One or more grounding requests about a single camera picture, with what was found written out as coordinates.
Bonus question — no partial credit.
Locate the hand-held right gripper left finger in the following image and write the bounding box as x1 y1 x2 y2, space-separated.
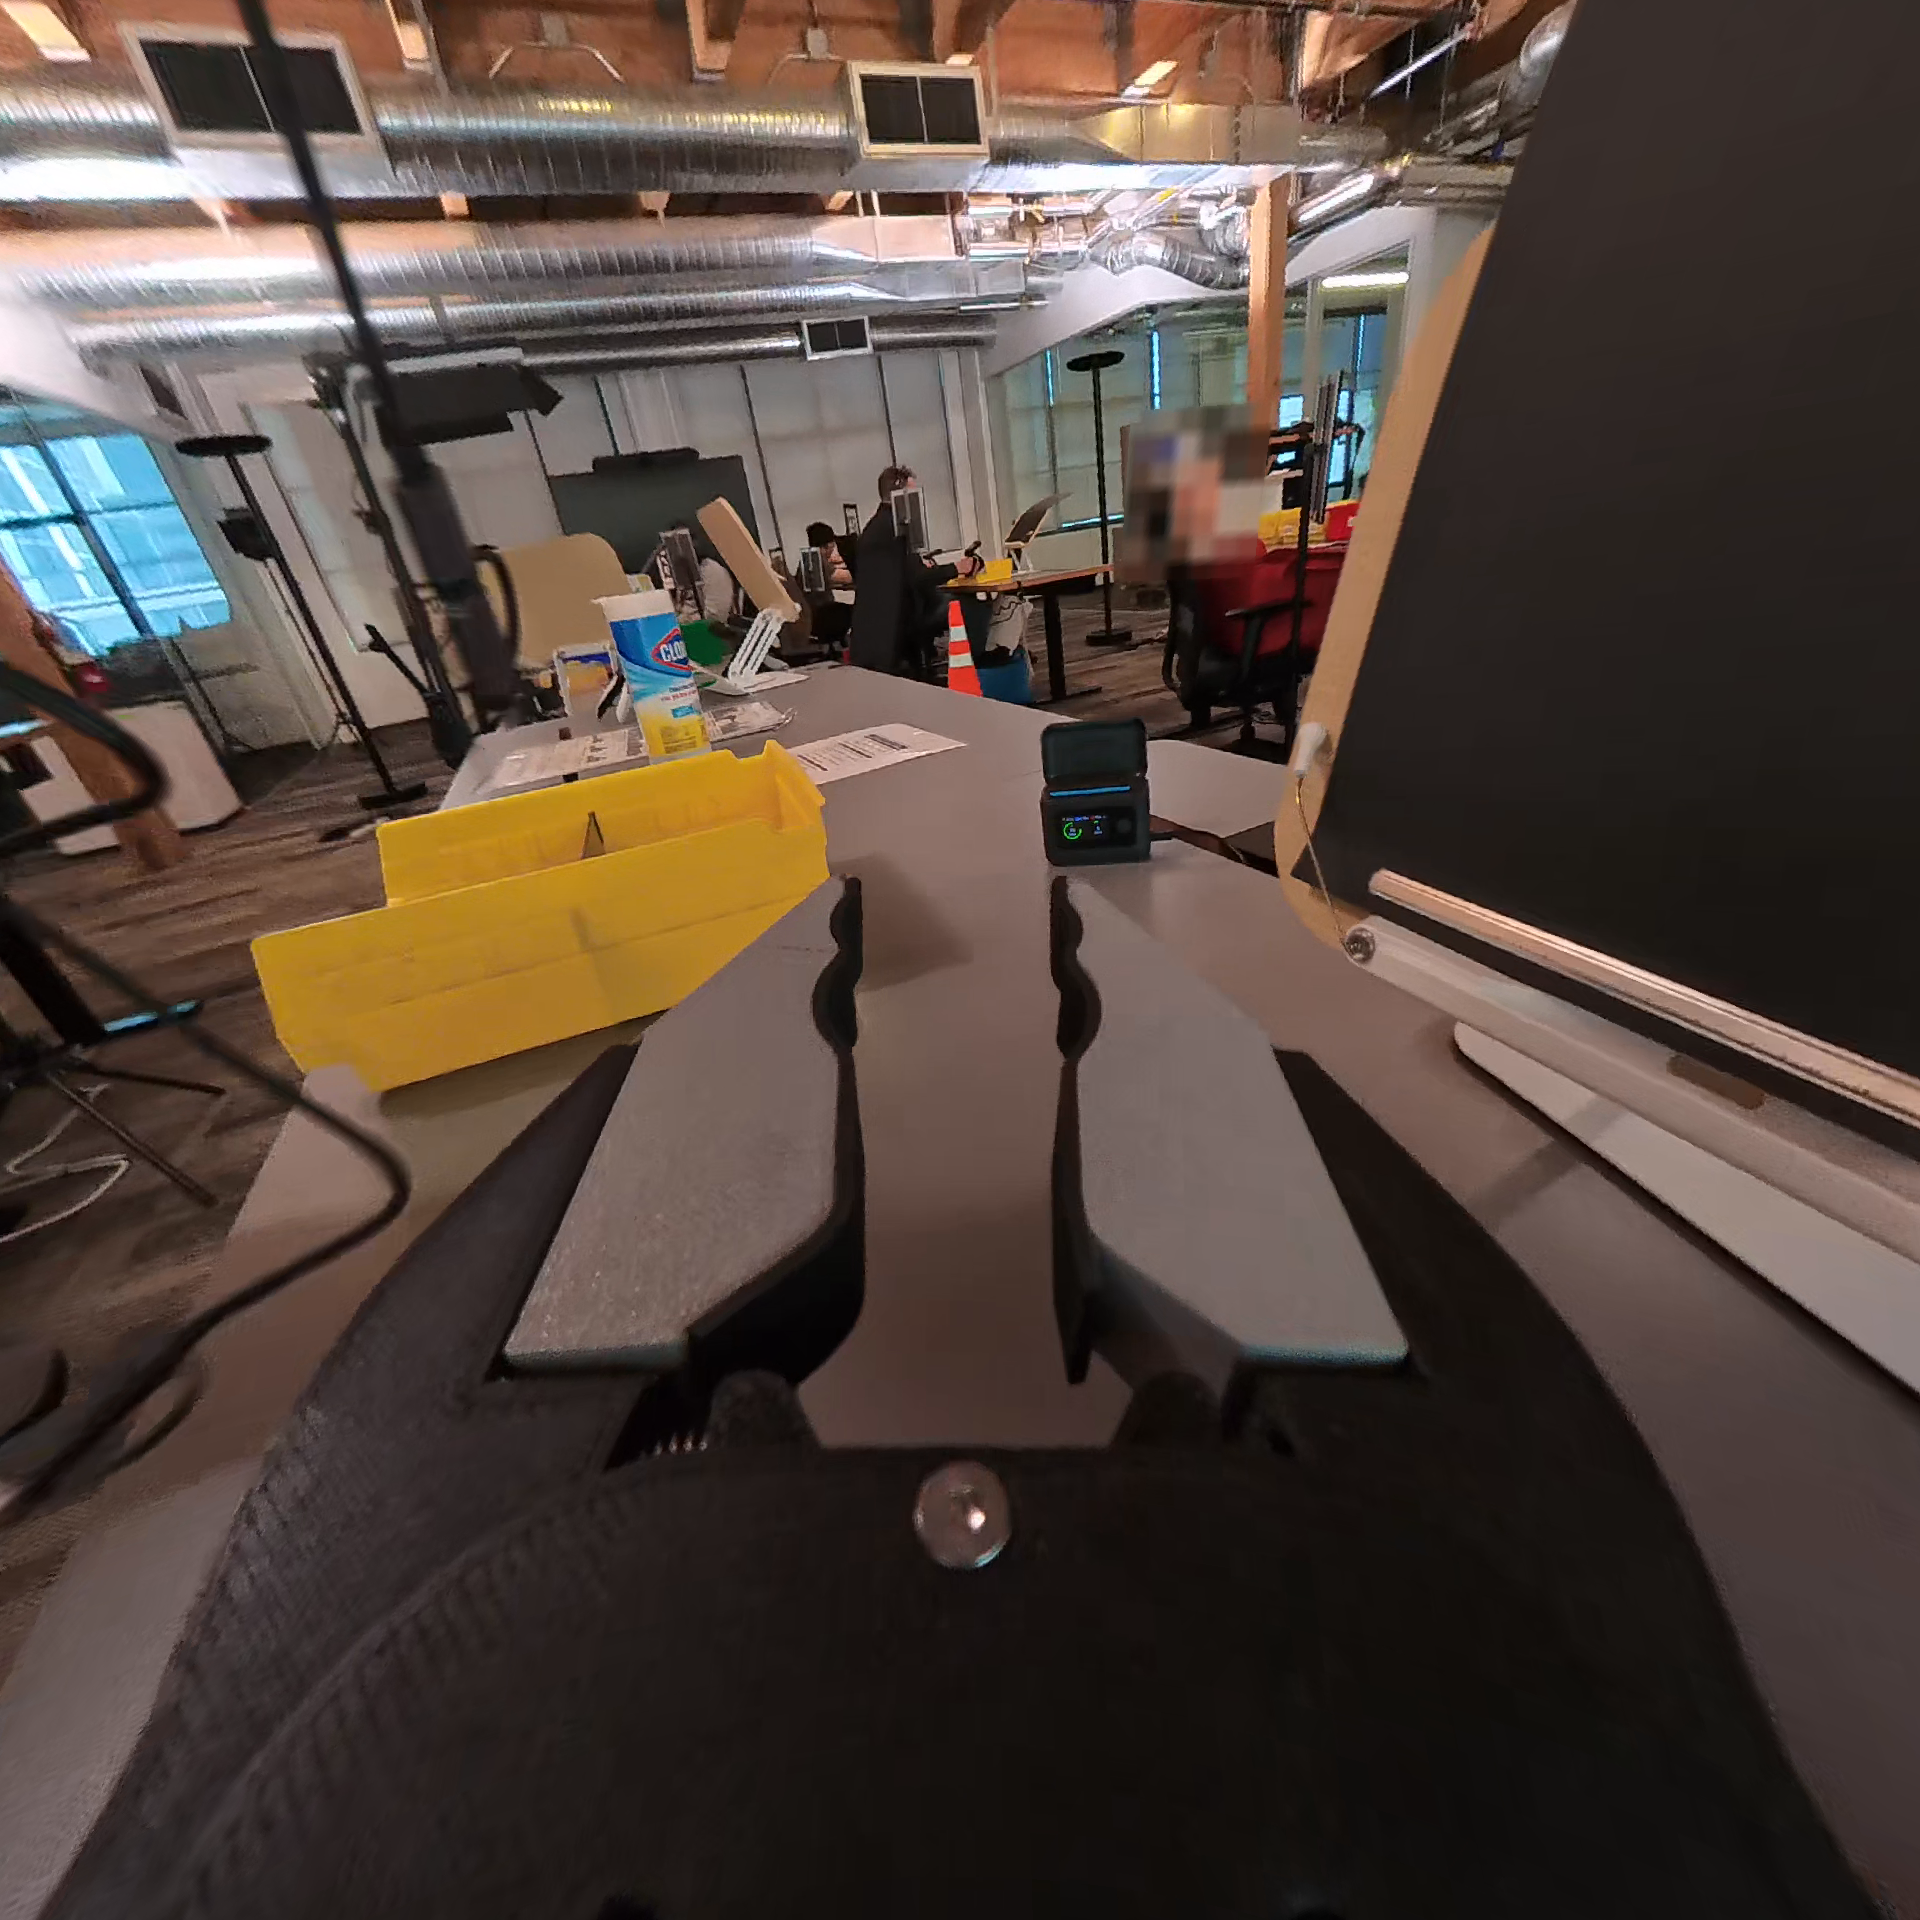
501 876 869 1398

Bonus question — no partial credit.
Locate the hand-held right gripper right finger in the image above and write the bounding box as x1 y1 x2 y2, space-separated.
1050 876 1411 1435

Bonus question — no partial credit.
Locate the thick black braided cable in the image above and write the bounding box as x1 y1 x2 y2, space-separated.
0 885 414 1518

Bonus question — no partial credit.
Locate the yellow plastic bin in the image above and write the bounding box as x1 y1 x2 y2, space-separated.
251 742 829 1094

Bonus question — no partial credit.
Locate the dark battery charging case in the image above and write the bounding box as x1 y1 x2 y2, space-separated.
1037 716 1153 870

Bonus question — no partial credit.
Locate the white paper sheet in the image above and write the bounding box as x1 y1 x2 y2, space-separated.
785 724 969 786

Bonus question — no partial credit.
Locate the cleaning wipes canister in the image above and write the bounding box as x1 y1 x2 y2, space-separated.
595 588 710 765

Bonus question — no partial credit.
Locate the red basket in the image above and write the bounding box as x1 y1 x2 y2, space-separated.
1184 541 1343 678

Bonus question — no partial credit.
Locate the tan cardboard panel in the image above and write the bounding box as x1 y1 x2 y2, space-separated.
493 532 639 685
695 499 804 618

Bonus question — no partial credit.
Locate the black tripod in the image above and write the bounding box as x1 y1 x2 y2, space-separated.
0 885 228 1203

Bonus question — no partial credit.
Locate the black stand pole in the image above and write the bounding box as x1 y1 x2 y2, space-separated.
239 0 520 739

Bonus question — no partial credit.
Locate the black studio light stand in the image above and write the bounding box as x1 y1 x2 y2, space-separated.
305 348 564 760

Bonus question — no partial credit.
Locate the wood-rimmed black monitor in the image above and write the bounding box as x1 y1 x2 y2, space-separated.
1273 0 1920 1121

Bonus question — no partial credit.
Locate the dark wall board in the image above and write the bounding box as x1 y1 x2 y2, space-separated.
545 451 759 572

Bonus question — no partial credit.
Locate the silver air duct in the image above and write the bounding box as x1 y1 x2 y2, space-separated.
0 67 1502 379

